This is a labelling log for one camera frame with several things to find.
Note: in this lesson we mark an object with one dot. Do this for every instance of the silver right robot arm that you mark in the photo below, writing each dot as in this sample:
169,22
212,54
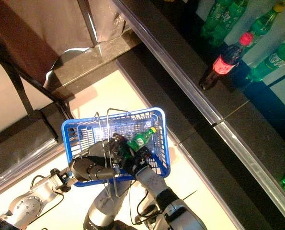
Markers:
154,182

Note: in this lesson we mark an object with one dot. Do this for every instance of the silver left robot leg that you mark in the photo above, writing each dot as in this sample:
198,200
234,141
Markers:
101,210

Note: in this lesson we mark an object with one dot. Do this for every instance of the grey plastic cover sheet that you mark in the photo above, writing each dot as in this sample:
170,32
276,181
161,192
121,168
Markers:
72,24

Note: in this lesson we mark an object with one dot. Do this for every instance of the dark stone plinth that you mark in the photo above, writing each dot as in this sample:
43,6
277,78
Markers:
89,64

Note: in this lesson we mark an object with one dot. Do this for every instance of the blue plastic shopping basket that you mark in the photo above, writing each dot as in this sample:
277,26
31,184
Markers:
156,141

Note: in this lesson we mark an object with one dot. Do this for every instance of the black metal shelf board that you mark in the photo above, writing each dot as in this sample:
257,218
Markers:
180,48
180,115

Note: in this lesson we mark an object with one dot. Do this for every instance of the black metal frame stand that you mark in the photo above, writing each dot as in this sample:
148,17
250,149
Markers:
25,124

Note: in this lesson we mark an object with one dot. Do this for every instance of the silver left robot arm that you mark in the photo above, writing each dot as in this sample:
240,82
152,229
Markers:
27,208

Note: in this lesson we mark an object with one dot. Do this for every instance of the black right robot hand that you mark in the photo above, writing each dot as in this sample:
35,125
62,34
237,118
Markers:
140,160

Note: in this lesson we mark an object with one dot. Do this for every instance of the chrome metal pole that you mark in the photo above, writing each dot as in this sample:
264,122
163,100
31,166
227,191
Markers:
88,21

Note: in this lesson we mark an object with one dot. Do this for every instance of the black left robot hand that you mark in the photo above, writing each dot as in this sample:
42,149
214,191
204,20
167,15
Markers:
94,165

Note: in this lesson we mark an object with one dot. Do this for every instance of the Coca-Cola bottle red cap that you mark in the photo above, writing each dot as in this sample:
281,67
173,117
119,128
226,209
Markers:
224,64

